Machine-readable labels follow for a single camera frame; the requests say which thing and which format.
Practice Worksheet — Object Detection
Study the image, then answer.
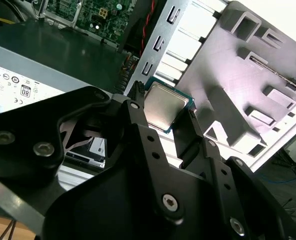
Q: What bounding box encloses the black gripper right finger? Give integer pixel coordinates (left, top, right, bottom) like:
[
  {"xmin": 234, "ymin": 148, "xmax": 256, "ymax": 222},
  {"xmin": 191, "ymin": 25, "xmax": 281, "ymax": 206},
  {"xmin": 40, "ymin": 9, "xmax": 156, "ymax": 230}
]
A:
[{"xmin": 174, "ymin": 108, "xmax": 296, "ymax": 240}]

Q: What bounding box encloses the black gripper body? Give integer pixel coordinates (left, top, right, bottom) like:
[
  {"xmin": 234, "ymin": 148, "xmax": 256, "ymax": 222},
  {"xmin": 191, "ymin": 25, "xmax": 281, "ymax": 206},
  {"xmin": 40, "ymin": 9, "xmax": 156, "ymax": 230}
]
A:
[{"xmin": 40, "ymin": 162, "xmax": 238, "ymax": 240}]

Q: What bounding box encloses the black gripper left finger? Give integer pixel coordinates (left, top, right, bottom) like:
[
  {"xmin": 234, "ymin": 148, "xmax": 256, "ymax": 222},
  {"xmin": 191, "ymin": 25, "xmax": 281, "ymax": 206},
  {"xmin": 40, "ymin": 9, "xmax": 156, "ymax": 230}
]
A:
[{"xmin": 0, "ymin": 79, "xmax": 186, "ymax": 225}]

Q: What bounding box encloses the silver CPU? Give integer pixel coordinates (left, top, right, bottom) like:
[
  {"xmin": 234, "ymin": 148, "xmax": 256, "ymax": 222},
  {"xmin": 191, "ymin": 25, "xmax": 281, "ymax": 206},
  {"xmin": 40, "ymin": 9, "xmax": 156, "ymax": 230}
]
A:
[{"xmin": 144, "ymin": 76, "xmax": 196, "ymax": 136}]

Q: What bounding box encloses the metal socket cover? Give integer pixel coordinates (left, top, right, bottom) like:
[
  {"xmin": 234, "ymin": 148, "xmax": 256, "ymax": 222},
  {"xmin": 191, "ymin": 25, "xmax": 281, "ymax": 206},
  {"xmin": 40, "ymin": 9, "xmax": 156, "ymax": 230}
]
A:
[{"xmin": 39, "ymin": 0, "xmax": 85, "ymax": 28}]

